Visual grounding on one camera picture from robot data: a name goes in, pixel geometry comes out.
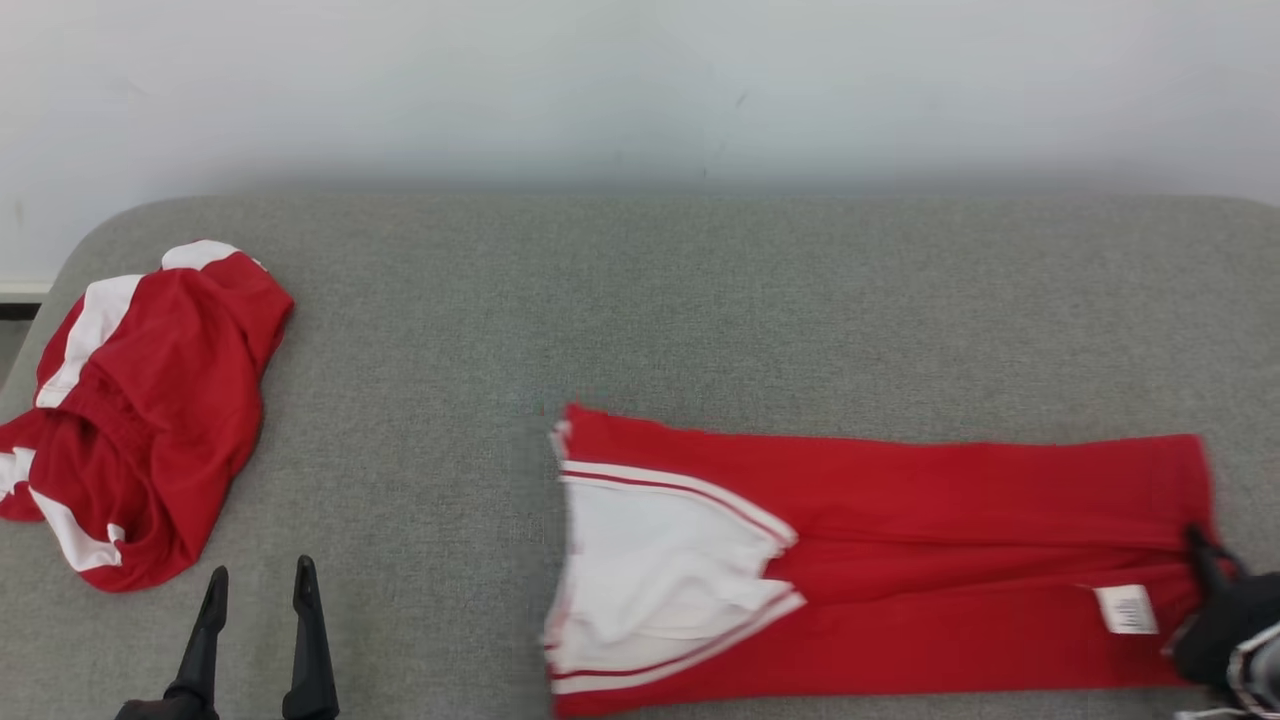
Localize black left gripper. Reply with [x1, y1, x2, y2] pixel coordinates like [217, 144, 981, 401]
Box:
[113, 556, 340, 720]

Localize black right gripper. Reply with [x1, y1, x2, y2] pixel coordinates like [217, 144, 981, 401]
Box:
[1172, 525, 1280, 720]

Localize red shorts white stripes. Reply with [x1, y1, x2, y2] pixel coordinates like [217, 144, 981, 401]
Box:
[0, 240, 296, 594]

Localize red basketball jersey white trim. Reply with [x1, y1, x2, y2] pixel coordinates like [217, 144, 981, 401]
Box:
[542, 403, 1217, 719]

